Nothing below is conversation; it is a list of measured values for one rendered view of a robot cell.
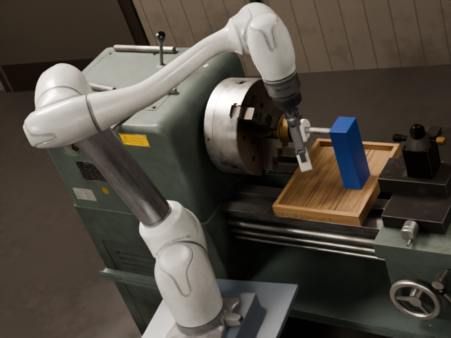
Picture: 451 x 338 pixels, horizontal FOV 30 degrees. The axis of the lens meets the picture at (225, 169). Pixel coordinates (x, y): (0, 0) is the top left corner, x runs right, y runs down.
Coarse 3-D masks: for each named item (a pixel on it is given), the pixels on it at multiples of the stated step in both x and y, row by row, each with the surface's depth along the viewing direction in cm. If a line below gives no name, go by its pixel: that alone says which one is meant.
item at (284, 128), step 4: (280, 120) 265; (284, 120) 264; (280, 124) 264; (284, 124) 264; (280, 128) 264; (284, 128) 264; (288, 128) 263; (272, 132) 268; (276, 132) 267; (280, 132) 265; (284, 132) 264; (288, 132) 263; (276, 136) 268; (280, 136) 265; (284, 136) 264; (288, 136) 264; (280, 140) 266; (284, 140) 266; (288, 140) 265; (292, 140) 266
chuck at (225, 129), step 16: (240, 80) 270; (256, 80) 267; (224, 96) 265; (240, 96) 262; (256, 96) 268; (224, 112) 263; (224, 128) 262; (240, 128) 262; (224, 144) 264; (240, 144) 262; (256, 144) 270; (224, 160) 268; (240, 160) 264; (256, 160) 271
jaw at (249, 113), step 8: (232, 112) 262; (240, 112) 261; (248, 112) 260; (256, 112) 261; (248, 120) 261; (256, 120) 262; (264, 120) 262; (272, 120) 264; (256, 128) 268; (264, 128) 266; (272, 128) 264
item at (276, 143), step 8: (264, 136) 273; (272, 136) 273; (264, 144) 272; (272, 144) 270; (280, 144) 268; (264, 152) 272; (272, 152) 271; (280, 152) 272; (264, 160) 273; (272, 160) 272; (264, 168) 274; (272, 168) 272
